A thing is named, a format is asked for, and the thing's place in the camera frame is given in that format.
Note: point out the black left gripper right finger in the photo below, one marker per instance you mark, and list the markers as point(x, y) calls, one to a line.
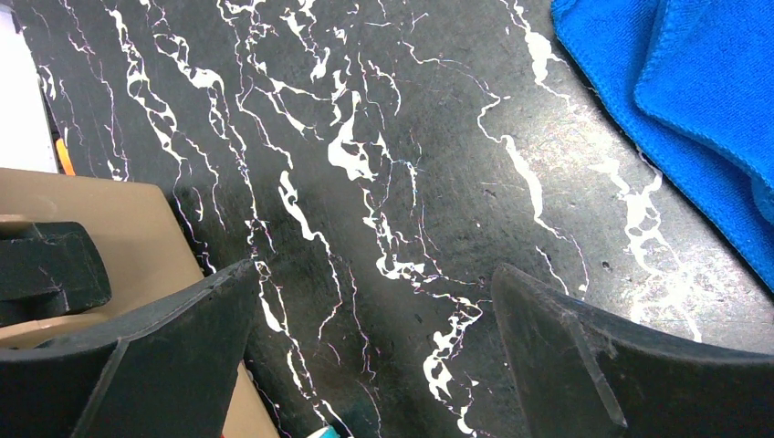
point(581, 371)

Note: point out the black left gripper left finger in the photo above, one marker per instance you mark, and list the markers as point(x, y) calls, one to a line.
point(167, 369)

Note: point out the white teal gradient bottle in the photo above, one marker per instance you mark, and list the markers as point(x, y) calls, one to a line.
point(325, 432)

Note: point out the blue microfibre towel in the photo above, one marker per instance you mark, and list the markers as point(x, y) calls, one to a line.
point(691, 83)

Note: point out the tan plastic tool case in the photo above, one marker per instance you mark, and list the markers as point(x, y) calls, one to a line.
point(147, 258)

